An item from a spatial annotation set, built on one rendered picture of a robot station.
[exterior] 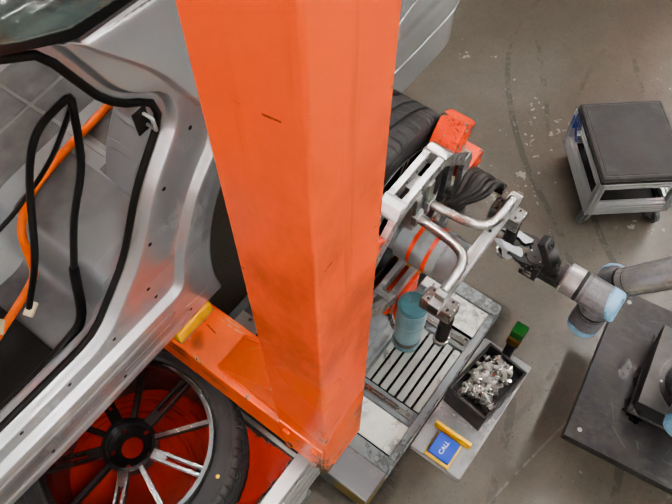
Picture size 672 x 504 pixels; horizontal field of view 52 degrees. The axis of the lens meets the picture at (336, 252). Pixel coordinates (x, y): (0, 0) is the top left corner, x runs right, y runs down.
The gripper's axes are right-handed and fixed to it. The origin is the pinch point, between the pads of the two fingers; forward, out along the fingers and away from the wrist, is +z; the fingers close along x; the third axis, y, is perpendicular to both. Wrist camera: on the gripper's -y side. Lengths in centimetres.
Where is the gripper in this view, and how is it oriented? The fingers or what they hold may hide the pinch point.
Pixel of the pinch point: (502, 235)
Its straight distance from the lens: 202.2
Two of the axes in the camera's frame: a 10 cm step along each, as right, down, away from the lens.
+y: 0.0, 5.1, 8.6
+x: 6.0, -6.9, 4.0
